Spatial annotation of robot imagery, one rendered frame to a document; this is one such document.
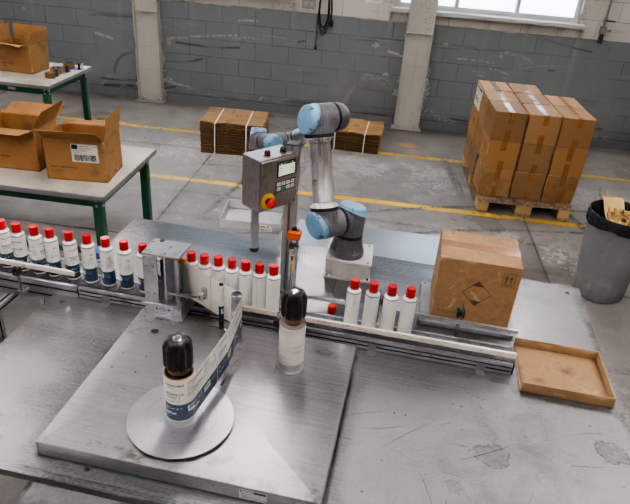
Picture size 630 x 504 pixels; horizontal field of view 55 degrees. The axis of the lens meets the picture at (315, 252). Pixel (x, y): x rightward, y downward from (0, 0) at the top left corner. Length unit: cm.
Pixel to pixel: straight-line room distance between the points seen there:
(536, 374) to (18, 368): 176
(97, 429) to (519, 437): 126
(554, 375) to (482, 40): 556
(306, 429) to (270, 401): 16
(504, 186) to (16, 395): 436
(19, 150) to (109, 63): 451
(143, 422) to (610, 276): 338
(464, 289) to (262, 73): 565
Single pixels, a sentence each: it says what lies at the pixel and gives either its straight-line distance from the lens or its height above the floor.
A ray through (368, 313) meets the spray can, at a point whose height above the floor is 97.
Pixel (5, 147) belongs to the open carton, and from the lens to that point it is 390.
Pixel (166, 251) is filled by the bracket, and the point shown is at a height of 114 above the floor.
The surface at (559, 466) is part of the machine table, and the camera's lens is 201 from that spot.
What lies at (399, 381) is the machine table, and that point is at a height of 83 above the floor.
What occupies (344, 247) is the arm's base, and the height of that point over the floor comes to 98.
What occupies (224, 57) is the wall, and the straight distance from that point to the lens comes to 771.
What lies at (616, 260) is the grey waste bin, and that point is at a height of 36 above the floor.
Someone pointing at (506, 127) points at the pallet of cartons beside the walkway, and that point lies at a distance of 533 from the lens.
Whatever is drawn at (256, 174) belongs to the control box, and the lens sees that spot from 203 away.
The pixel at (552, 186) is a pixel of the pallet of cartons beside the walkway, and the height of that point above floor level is 29.
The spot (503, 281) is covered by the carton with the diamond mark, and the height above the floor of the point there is 106.
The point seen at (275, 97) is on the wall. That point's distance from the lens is 767.
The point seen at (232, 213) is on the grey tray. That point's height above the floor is 95.
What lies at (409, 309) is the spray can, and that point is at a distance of 214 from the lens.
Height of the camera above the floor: 219
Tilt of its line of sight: 29 degrees down
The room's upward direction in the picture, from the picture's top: 5 degrees clockwise
